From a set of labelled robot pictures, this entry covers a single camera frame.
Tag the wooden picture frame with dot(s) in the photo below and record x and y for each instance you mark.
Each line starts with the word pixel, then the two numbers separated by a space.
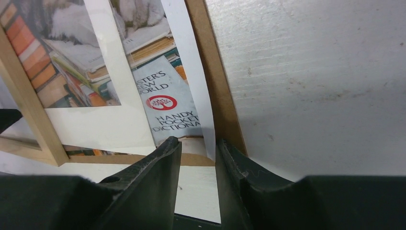
pixel 48 148

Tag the brown frame backing board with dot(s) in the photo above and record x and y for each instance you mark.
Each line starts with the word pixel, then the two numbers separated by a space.
pixel 226 122

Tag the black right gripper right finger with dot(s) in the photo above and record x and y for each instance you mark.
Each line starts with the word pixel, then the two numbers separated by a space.
pixel 253 198

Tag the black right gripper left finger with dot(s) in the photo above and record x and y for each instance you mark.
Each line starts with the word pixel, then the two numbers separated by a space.
pixel 139 197

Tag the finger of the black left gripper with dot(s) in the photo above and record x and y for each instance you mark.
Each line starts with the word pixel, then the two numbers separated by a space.
pixel 8 117

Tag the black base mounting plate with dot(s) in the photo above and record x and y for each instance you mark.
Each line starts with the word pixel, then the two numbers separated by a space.
pixel 182 222

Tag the cat photo print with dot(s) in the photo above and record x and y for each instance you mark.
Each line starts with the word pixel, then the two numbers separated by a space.
pixel 162 53

